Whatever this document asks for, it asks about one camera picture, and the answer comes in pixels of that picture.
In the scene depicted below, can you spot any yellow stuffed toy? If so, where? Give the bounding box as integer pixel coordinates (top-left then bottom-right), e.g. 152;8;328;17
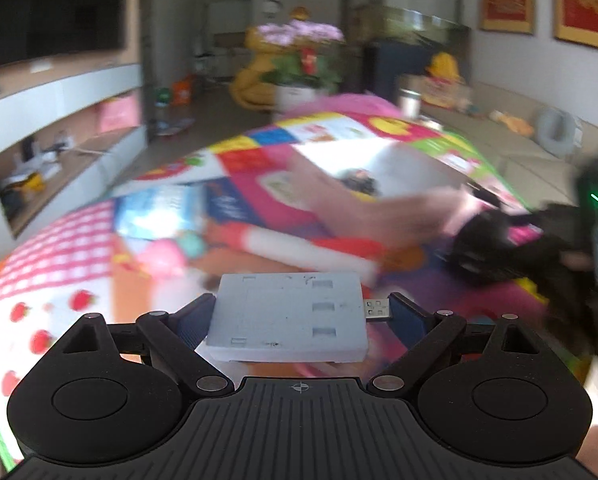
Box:
494;110;534;136

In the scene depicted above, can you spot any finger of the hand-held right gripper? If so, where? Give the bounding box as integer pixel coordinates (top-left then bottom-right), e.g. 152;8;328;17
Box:
504;257;587;292
465;182;582;236

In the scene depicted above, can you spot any beige sofa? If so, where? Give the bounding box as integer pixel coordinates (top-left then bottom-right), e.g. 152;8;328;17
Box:
399;75;598;211

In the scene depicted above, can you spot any pink cloth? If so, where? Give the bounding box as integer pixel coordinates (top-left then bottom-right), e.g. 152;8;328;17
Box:
279;92;400;121

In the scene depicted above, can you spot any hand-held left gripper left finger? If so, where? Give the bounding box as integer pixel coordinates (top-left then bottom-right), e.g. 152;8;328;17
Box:
54;294;234;395

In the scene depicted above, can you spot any cartoon print bag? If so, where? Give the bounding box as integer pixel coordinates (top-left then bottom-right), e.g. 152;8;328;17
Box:
421;77;472;108

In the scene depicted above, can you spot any black plush toy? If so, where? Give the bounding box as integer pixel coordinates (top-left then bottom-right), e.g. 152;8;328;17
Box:
453;207;534;283

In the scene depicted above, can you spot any glass fish tank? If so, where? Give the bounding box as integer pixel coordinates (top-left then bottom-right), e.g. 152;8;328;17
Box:
351;2;472;43

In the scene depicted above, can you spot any potted pink orchid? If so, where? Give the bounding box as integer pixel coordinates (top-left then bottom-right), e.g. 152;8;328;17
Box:
256;20;347;121

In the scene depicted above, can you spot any dark cabinet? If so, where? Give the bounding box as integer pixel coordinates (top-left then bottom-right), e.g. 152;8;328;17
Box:
364;40;472;106

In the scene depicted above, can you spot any orange box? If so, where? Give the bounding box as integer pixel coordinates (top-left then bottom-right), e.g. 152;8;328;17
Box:
171;77;197;107

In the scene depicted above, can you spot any white plastic adapter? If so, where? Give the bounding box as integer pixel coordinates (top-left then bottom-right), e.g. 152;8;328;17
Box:
204;272;392;363

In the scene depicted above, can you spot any red white foam rocket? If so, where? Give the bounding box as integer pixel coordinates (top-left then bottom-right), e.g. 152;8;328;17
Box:
204;222;384;286

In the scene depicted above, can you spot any cartoon wind-up figurine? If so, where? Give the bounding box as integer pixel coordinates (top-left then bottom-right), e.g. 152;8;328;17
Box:
339;169;382;194

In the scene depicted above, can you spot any silver cup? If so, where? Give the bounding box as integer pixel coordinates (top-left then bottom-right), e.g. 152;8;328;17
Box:
398;87;424;118

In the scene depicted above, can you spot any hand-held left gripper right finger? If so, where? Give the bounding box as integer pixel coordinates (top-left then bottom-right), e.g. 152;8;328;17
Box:
369;292;544;395

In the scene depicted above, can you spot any large yellow plush toy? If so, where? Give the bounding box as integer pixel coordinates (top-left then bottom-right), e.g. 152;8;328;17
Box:
229;5;350;111

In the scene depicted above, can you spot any colourful cartoon play mat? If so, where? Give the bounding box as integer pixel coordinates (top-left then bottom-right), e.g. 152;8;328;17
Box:
0;92;598;471

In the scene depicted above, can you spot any blue white wipes pack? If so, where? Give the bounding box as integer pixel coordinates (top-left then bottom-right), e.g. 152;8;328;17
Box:
115;185;207;241

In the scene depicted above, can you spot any wooden grey wall cabinet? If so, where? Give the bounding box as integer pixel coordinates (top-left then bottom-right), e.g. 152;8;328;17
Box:
0;50;150;241

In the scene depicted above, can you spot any yellow white package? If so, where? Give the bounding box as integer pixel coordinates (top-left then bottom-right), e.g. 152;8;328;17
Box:
1;172;44;196

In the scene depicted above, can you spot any black television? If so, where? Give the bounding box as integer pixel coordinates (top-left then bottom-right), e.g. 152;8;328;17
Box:
0;0;130;73

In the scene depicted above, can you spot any grey pillow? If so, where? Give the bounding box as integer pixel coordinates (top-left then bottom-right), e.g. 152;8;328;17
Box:
536;107;580;158

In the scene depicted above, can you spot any small pink toy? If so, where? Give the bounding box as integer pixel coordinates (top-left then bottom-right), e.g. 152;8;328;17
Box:
138;232;207;281

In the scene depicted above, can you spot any pink gift bag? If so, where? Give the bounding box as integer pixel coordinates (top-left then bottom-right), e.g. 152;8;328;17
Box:
99;96;140;133

